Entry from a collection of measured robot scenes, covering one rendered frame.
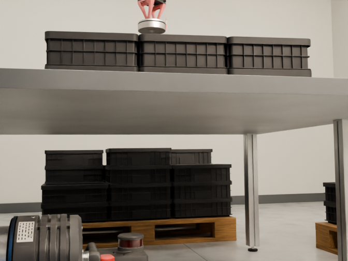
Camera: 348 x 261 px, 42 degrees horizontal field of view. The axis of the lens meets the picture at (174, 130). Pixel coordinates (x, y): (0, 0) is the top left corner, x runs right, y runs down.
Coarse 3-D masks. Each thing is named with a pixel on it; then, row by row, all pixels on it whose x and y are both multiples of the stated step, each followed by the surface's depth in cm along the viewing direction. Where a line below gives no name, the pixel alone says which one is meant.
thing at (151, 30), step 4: (144, 28) 168; (148, 28) 168; (152, 28) 168; (156, 28) 168; (160, 28) 168; (140, 32) 172; (144, 32) 172; (148, 32) 172; (152, 32) 172; (156, 32) 172; (160, 32) 172
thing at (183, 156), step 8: (176, 152) 331; (184, 152) 333; (192, 152) 335; (200, 152) 336; (208, 152) 337; (176, 160) 331; (184, 160) 332; (192, 160) 334; (200, 160) 336; (208, 160) 336
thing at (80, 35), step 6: (48, 36) 144; (54, 36) 144; (60, 36) 144; (66, 36) 145; (72, 36) 145; (78, 36) 145; (84, 36) 146; (90, 36) 146; (96, 36) 146; (102, 36) 146; (108, 36) 147; (114, 36) 147; (120, 36) 147; (126, 36) 148; (132, 36) 148
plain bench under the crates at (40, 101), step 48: (0, 96) 99; (48, 96) 100; (96, 96) 101; (144, 96) 102; (192, 96) 103; (240, 96) 104; (288, 96) 105; (336, 96) 106; (336, 144) 172; (336, 192) 171
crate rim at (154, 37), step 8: (144, 40) 148; (152, 40) 149; (160, 40) 149; (168, 40) 150; (176, 40) 150; (184, 40) 151; (192, 40) 151; (200, 40) 151; (208, 40) 152; (216, 40) 152; (224, 40) 153
